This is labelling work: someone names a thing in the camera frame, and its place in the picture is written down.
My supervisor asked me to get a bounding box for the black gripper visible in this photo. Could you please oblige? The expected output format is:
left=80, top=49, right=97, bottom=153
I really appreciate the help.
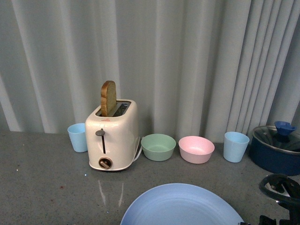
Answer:
left=239, top=173, right=300, bottom=225

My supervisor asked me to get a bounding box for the light blue plate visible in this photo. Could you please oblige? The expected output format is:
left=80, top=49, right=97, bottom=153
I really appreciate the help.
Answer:
left=121, top=183, right=243, bottom=225

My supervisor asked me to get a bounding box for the dark blue pot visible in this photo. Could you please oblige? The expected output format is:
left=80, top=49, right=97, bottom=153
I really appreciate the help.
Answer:
left=249, top=136, right=300, bottom=176

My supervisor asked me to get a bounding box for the glass lid blue knob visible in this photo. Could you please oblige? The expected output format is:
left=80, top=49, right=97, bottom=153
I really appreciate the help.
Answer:
left=252, top=121, right=300, bottom=153

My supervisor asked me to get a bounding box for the light blue cup right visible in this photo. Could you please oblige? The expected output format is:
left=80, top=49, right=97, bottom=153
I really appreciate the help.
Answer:
left=223, top=132, right=250, bottom=163

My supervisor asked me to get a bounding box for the light blue cup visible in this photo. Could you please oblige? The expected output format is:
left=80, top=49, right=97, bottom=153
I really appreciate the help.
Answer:
left=67, top=123, right=88, bottom=153
left=223, top=132, right=250, bottom=163

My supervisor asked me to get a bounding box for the pink bowl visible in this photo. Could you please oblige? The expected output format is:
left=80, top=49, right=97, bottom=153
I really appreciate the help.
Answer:
left=179, top=136, right=215, bottom=164

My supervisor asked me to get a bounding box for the green bowl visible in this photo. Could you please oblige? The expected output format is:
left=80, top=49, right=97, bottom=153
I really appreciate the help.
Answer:
left=141, top=134, right=176, bottom=162

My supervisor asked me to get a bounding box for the cream white toaster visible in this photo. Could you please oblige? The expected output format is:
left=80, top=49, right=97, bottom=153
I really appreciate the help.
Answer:
left=85, top=99, right=140, bottom=171

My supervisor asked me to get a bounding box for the brown bread slice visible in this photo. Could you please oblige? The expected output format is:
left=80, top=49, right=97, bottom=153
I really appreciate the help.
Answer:
left=101, top=81, right=117, bottom=117

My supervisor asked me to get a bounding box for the light blue cup left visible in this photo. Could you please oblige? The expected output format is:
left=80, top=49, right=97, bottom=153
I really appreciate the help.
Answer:
left=67, top=123, right=88, bottom=153

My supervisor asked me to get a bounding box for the white toaster cable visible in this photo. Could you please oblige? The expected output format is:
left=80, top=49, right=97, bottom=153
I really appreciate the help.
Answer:
left=132, top=137, right=143, bottom=164

